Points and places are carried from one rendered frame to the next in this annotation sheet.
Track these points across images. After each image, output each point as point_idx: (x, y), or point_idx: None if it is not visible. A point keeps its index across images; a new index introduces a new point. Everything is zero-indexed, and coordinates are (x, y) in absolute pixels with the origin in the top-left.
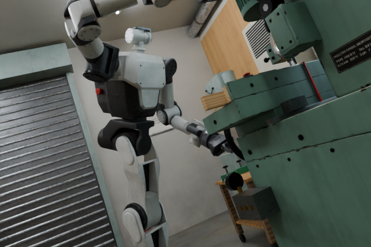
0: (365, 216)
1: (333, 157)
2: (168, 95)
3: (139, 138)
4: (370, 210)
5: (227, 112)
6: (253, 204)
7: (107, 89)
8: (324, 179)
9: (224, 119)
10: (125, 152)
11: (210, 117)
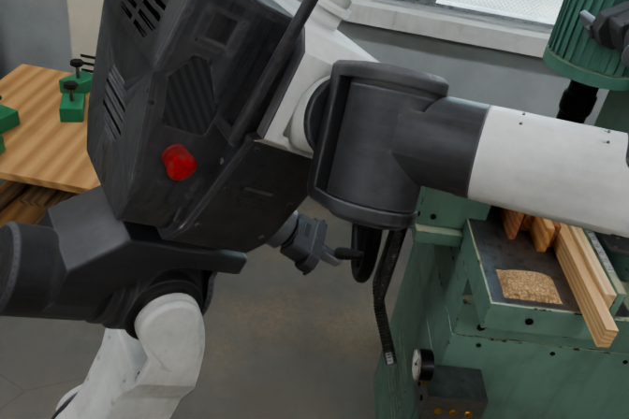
0: (596, 411)
1: (619, 367)
2: None
3: (212, 285)
4: (607, 408)
5: (578, 324)
6: (479, 411)
7: (235, 170)
8: (583, 380)
9: (559, 328)
10: (179, 344)
11: (521, 310)
